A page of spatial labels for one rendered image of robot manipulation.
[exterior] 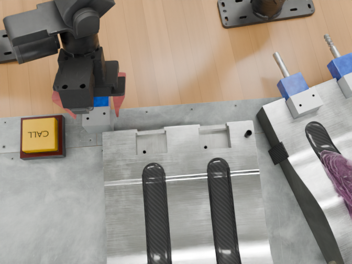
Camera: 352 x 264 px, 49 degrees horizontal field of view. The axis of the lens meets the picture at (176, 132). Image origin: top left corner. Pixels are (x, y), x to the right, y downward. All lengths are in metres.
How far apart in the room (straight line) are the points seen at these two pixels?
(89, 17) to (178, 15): 0.36
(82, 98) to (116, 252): 0.25
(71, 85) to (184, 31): 0.35
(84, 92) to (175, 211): 0.24
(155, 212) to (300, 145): 0.28
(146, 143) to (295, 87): 0.29
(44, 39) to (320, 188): 0.49
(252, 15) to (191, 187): 0.40
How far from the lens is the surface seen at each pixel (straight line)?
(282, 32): 0.87
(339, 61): 0.80
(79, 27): 0.54
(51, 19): 0.59
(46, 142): 0.75
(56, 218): 0.76
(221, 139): 0.69
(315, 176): 0.71
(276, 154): 0.74
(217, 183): 0.66
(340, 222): 0.69
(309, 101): 0.73
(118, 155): 0.66
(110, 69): 0.67
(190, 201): 0.65
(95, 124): 0.72
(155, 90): 0.79
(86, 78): 0.58
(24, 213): 0.78
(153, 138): 0.69
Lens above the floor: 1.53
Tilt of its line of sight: 75 degrees down
